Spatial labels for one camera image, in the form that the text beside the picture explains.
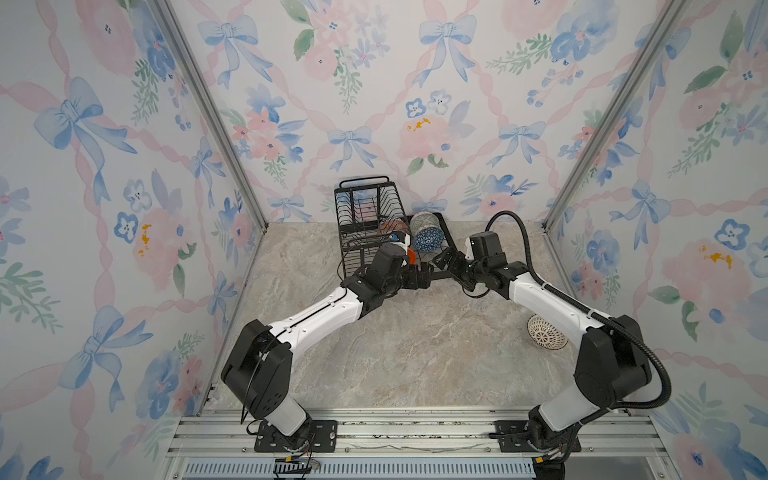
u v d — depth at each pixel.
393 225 1.09
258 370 0.43
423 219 1.14
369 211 0.98
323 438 0.74
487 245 0.68
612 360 0.44
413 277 0.73
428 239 1.13
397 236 0.72
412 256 1.02
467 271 0.75
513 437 0.73
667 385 0.40
